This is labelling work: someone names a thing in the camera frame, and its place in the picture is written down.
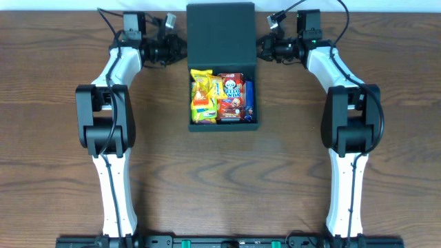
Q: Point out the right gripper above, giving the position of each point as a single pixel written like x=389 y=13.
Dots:
x=267 y=48

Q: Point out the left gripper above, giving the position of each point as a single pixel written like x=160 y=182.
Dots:
x=176 y=48

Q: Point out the blue Eclipse mint box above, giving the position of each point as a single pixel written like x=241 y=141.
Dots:
x=248 y=95

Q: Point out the black container box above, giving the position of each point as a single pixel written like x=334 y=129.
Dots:
x=222 y=37

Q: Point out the yellow orange candy packet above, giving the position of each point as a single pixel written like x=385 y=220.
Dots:
x=200 y=88

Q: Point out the small yellow snack packet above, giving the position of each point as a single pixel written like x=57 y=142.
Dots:
x=216 y=88

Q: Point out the blue Dairy Milk bar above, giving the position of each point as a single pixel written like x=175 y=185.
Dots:
x=248 y=113

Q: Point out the green Pretz snack box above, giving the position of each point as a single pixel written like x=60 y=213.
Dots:
x=205 y=115

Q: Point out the red Hello Panda box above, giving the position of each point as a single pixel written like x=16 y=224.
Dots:
x=231 y=109

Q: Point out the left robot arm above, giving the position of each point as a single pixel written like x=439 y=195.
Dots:
x=105 y=117

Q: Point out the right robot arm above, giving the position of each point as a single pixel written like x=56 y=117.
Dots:
x=352 y=122

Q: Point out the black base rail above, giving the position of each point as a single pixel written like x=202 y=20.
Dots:
x=299 y=240

